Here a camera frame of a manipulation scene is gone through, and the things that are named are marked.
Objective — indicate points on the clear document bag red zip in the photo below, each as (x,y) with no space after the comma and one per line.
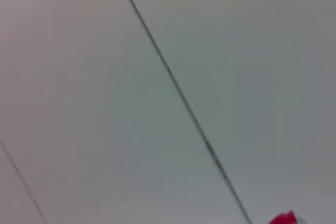
(284,218)

